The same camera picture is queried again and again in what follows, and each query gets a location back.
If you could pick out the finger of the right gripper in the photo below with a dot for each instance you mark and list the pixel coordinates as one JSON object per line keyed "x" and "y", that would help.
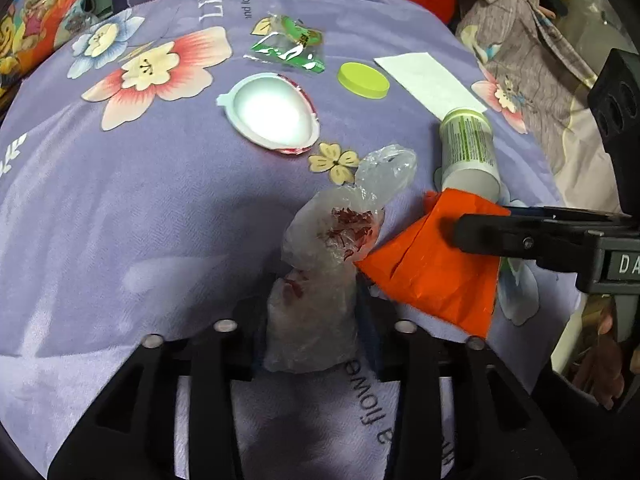
{"x": 522, "y": 236}

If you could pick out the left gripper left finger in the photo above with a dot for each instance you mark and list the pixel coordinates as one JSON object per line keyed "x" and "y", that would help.
{"x": 129, "y": 431}

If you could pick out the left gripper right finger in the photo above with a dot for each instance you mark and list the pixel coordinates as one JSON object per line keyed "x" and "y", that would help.
{"x": 461, "y": 413}

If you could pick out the white bottle green label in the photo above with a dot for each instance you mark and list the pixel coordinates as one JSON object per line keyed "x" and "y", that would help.
{"x": 469, "y": 161}

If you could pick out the red orange snack bag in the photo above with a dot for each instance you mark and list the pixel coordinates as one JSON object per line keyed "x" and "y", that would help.
{"x": 422, "y": 268}

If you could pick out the clear plastic bag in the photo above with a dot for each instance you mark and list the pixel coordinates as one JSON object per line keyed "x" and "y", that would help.
{"x": 311, "y": 322}

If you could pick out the white paper napkin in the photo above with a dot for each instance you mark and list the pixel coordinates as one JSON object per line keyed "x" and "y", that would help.
{"x": 430, "y": 83}

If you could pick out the lime green round lid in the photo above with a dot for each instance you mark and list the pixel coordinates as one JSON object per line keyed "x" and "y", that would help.
{"x": 363, "y": 80}

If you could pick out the egg shaped plastic shell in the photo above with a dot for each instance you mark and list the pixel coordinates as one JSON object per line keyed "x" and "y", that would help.
{"x": 272, "y": 112}

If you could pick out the person right hand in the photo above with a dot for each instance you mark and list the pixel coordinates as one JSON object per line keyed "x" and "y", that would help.
{"x": 601, "y": 372}

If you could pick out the grey floral draped sheet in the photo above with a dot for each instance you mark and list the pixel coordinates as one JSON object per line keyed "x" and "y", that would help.
{"x": 521, "y": 54}

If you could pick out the purple floral tablecloth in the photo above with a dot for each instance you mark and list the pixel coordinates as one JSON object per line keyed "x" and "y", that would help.
{"x": 161, "y": 224}

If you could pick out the green candy wrapper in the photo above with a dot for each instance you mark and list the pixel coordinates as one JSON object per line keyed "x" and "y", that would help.
{"x": 282, "y": 40}

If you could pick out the paw patrol gift bag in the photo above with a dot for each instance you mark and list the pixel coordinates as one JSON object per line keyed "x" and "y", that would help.
{"x": 30, "y": 32}

